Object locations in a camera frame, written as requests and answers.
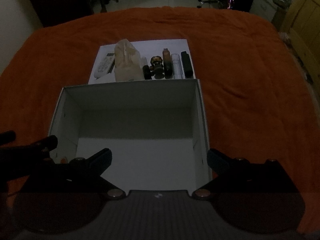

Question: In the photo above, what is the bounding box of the white cabinet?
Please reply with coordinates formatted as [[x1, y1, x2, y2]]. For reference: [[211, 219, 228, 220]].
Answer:
[[249, 0, 284, 22]]

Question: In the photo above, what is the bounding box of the black case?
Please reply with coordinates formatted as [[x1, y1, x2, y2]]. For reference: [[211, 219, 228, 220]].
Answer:
[[180, 51, 193, 78]]

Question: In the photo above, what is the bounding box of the white remote control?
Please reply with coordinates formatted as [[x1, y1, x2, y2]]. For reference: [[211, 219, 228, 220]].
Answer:
[[94, 52, 116, 79]]

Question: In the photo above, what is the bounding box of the dark wooden wardrobe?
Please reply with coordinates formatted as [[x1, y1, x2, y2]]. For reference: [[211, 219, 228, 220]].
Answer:
[[21, 0, 108, 27]]

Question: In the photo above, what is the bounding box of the orange blanket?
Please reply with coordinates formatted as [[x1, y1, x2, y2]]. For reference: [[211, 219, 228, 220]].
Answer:
[[0, 6, 320, 233]]

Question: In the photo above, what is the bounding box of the orange brown bottle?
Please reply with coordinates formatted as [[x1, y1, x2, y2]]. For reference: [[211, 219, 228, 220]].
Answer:
[[162, 48, 173, 79]]

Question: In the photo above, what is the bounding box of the white cardboard box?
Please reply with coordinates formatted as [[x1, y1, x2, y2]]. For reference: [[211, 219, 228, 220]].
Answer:
[[47, 79, 213, 196]]

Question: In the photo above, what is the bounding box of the clear plastic tube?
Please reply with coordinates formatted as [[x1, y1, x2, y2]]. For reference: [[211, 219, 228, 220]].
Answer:
[[171, 53, 183, 79]]

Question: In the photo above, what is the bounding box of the small black bottle white cap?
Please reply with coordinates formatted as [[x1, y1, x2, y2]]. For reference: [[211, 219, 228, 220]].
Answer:
[[141, 56, 152, 80]]

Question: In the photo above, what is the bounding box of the white paper sheet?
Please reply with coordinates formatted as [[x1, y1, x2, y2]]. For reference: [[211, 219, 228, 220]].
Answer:
[[88, 39, 196, 84]]

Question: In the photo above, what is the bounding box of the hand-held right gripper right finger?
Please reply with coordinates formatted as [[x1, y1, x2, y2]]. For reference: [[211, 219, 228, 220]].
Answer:
[[191, 148, 298, 200]]

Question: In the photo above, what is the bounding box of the clear plastic tissue pack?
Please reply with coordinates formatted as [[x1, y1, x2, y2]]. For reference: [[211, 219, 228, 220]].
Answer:
[[114, 39, 143, 82]]

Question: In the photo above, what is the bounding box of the yellow wooden cabinet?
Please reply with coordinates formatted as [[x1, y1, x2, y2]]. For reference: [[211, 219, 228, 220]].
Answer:
[[285, 0, 320, 85]]

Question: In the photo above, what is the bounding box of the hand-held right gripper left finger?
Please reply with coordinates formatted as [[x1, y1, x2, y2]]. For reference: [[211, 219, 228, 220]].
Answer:
[[26, 148, 127, 200]]

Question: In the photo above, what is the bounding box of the small toy figurine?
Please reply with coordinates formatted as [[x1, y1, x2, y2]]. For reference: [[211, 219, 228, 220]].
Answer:
[[149, 56, 165, 80]]

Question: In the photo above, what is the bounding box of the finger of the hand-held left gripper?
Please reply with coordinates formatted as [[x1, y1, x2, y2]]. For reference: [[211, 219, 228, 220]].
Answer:
[[15, 135, 58, 161], [0, 130, 16, 146]]

